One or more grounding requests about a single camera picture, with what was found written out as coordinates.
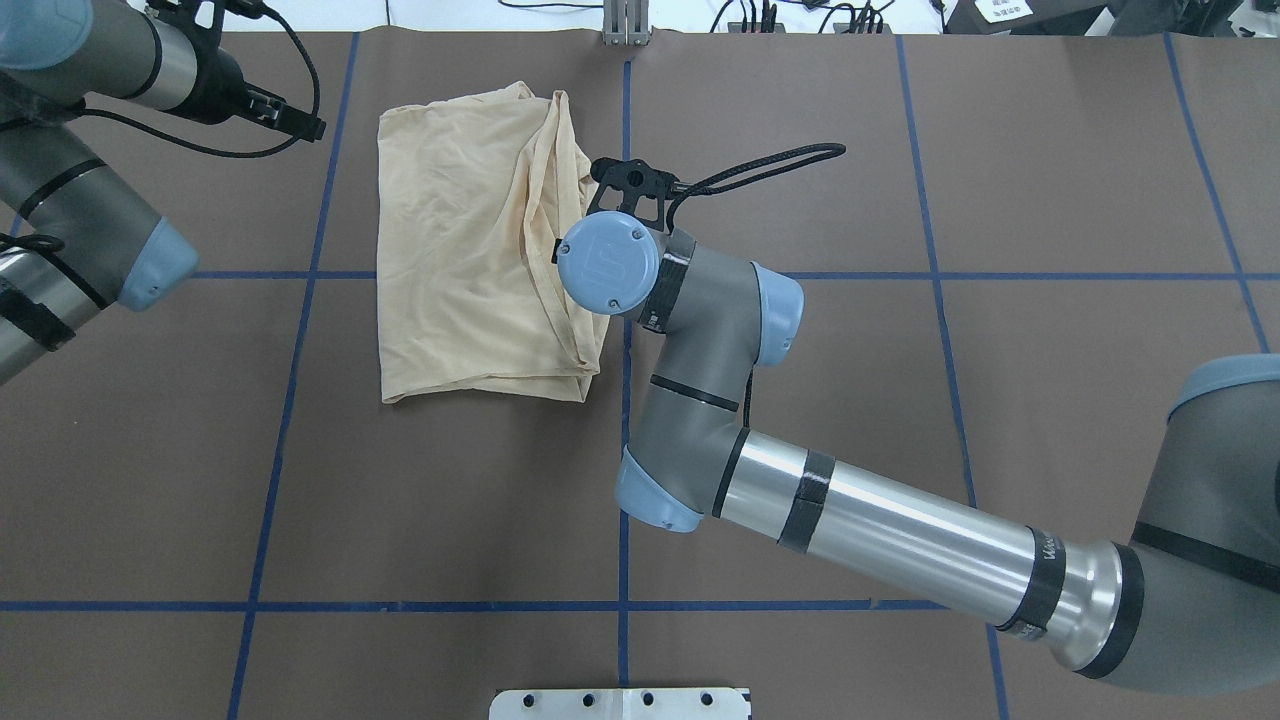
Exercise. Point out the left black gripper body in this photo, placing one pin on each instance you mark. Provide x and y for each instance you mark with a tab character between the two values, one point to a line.
222	91

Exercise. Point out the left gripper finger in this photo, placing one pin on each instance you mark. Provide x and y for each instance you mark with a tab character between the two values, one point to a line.
294	122

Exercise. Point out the cream long sleeve shirt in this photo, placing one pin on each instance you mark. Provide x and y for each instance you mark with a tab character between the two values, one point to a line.
474	192

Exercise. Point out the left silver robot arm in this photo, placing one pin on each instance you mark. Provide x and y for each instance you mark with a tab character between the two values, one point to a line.
94	241

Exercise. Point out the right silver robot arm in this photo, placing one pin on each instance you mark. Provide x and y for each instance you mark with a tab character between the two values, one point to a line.
1187	606

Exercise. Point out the black box with label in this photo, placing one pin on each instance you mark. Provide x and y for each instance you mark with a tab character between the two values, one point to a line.
1048	18

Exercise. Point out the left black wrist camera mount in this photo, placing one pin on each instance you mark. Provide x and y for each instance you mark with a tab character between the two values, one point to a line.
205	18

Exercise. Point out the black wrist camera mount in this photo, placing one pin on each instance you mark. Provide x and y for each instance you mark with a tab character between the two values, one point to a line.
205	18
621	184

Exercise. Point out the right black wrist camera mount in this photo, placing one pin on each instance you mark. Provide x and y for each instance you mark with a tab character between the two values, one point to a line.
621	184

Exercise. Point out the aluminium frame post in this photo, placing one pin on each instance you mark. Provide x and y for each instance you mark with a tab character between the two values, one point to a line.
626	22

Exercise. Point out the white central pedestal column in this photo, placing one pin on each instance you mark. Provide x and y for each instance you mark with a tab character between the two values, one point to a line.
624	703

